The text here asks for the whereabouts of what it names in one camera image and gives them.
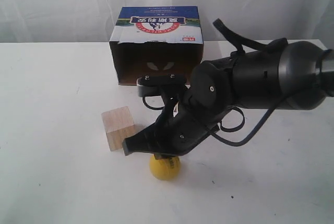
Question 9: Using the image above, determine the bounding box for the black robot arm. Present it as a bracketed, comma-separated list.
[122, 38, 333, 159]

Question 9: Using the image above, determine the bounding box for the black cable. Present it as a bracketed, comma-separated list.
[208, 96, 290, 147]

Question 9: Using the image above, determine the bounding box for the light wooden cube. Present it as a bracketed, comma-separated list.
[101, 106, 136, 151]

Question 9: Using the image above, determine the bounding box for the yellow ball with label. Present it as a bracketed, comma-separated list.
[149, 155, 181, 181]

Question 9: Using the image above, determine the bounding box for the blue white cardboard box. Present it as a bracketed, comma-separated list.
[109, 6, 204, 85]

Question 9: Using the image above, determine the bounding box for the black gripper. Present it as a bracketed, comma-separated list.
[122, 88, 235, 159]

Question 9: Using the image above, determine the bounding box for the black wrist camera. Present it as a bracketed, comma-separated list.
[136, 74, 187, 98]

